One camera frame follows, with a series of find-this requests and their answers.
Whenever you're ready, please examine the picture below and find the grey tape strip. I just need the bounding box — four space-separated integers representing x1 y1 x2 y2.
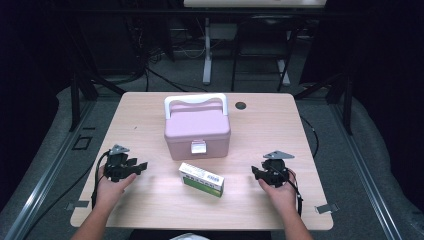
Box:
65 200 90 211
315 203 340 215

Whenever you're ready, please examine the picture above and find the tangle of black cables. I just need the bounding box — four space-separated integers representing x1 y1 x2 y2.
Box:
126 16 175 69

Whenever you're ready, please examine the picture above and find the person's right hand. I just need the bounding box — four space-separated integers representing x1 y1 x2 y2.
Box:
259 169 298 214

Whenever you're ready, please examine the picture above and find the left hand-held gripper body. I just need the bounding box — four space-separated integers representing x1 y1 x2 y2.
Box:
103 144 139 183

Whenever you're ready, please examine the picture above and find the black floor cable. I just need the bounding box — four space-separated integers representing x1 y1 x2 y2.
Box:
144 66 208 93

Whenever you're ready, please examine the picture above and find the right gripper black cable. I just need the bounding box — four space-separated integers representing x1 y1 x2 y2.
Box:
285 169 304 217

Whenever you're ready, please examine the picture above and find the person's left hand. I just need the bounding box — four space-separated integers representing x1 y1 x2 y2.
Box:
94 165 138 209

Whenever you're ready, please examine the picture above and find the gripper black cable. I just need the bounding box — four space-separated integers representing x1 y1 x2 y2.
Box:
285 169 304 217
91 150 111 210

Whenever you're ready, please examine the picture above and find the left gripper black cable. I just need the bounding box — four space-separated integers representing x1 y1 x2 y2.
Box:
91 150 111 210

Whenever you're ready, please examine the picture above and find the aluminium floor rail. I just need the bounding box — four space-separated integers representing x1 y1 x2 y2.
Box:
4 99 98 240
329 103 403 240

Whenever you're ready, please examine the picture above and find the person's white garment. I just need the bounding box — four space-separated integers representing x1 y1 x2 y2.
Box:
169 232 211 240

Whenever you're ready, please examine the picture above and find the black metal stand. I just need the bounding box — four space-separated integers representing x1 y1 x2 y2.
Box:
294 71 354 136
68 71 126 133

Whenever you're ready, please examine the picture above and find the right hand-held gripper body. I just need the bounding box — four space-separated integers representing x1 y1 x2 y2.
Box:
259 150 296 188

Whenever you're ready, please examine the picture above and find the white green medicine box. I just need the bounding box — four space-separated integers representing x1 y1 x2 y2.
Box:
178 162 225 198

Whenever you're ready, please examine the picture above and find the pink plastic box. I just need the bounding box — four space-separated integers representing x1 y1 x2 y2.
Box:
163 93 232 162

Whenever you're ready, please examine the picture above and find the black cable beside table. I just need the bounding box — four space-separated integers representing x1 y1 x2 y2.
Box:
299 115 320 159

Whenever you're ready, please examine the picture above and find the white desk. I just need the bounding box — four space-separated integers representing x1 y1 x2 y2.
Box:
183 0 328 87

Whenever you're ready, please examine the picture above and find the black chair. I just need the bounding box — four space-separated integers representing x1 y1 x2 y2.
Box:
230 14 301 93

